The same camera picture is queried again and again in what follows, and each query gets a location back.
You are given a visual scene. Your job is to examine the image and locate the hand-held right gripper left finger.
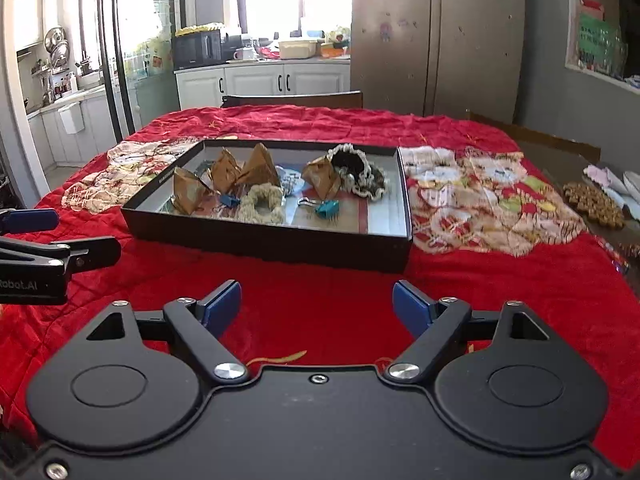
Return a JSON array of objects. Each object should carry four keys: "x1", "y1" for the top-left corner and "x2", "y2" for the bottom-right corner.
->
[{"x1": 85, "y1": 280, "x2": 249, "y2": 387}]

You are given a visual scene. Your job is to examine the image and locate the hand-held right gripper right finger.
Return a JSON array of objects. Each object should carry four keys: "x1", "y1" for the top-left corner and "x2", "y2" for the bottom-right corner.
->
[{"x1": 385, "y1": 281, "x2": 548, "y2": 385}]

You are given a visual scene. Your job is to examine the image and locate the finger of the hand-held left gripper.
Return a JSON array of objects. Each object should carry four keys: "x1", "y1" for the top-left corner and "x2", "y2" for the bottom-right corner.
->
[
  {"x1": 0, "y1": 208, "x2": 60, "y2": 235},
  {"x1": 0, "y1": 236, "x2": 122, "y2": 275}
]

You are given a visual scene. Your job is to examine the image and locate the black cardboard box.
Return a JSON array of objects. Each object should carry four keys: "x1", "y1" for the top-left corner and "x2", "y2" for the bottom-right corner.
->
[{"x1": 121, "y1": 139, "x2": 413, "y2": 275}]

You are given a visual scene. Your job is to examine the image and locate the cream scrunchie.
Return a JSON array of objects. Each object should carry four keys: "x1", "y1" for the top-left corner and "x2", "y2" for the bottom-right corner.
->
[{"x1": 236, "y1": 183, "x2": 287, "y2": 225}]

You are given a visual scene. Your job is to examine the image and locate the teal clip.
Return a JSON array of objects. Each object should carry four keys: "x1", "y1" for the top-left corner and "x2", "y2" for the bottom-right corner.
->
[{"x1": 298, "y1": 198, "x2": 342, "y2": 221}]

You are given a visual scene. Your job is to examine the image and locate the olive scrunchie white trim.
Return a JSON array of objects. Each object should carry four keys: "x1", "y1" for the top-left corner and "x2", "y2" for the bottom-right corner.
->
[{"x1": 350, "y1": 162, "x2": 388, "y2": 201}]

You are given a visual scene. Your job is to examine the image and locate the blue white scrunchie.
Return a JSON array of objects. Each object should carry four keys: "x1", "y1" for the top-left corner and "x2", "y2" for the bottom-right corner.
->
[{"x1": 275, "y1": 164, "x2": 303, "y2": 196}]

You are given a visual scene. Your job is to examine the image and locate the black scrunchie white trim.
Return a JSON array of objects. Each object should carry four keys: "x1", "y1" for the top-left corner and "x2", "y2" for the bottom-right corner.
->
[{"x1": 327, "y1": 143, "x2": 373, "y2": 183}]

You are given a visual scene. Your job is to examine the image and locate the grey kitchen counter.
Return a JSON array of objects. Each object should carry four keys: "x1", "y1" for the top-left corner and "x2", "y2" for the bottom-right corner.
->
[{"x1": 25, "y1": 82, "x2": 136, "y2": 166}]

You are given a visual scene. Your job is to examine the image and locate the red printed blanket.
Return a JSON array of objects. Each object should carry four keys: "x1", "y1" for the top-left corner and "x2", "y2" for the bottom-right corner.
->
[{"x1": 0, "y1": 105, "x2": 640, "y2": 461}]

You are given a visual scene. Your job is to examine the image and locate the white hanging bin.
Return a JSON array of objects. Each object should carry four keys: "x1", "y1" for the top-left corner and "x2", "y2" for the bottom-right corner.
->
[{"x1": 57, "y1": 102, "x2": 86, "y2": 135}]

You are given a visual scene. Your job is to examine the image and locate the steel pot lids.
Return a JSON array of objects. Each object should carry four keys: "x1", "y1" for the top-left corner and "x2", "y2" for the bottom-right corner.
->
[{"x1": 44, "y1": 26, "x2": 71, "y2": 68}]

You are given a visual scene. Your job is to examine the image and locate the black framed glass door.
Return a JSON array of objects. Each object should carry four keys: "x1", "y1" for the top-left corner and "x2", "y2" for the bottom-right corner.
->
[{"x1": 77, "y1": 0, "x2": 186, "y2": 141}]

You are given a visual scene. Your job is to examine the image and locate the wooden bead mat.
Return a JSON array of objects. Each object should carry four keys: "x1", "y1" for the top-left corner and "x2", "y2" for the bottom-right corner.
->
[{"x1": 562, "y1": 182, "x2": 626, "y2": 230}]

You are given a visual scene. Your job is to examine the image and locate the wooden chair back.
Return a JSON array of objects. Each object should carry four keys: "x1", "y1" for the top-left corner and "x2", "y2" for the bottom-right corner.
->
[{"x1": 221, "y1": 90, "x2": 363, "y2": 109}]

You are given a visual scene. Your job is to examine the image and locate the black microwave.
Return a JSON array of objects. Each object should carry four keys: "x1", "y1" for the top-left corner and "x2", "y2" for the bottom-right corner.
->
[{"x1": 171, "y1": 29, "x2": 224, "y2": 71}]

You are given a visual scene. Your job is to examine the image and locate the pink cloth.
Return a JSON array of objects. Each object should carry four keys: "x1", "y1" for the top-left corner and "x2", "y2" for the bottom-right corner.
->
[{"x1": 582, "y1": 164, "x2": 623, "y2": 193}]

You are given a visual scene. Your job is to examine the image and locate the white kitchen cabinet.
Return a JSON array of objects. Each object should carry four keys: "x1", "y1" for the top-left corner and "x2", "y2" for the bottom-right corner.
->
[{"x1": 174, "y1": 57, "x2": 352, "y2": 111}]

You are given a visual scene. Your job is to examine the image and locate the yellow cloth cover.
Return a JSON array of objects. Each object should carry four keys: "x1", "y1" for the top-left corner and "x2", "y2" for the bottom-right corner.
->
[{"x1": 175, "y1": 22, "x2": 223, "y2": 36}]

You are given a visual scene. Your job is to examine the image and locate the silver refrigerator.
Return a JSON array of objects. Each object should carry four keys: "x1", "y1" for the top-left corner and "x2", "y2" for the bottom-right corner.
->
[{"x1": 350, "y1": 0, "x2": 526, "y2": 123}]

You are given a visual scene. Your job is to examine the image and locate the cream plastic container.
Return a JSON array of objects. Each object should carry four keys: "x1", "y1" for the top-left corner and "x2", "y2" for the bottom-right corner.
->
[{"x1": 278, "y1": 39, "x2": 318, "y2": 59}]

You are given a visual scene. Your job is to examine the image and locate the green sign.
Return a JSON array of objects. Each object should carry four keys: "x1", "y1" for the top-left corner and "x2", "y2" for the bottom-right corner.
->
[{"x1": 577, "y1": 12, "x2": 618, "y2": 68}]

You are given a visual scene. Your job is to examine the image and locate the white wall shelf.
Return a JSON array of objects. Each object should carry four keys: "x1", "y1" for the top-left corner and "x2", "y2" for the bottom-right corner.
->
[{"x1": 565, "y1": 0, "x2": 640, "y2": 93}]

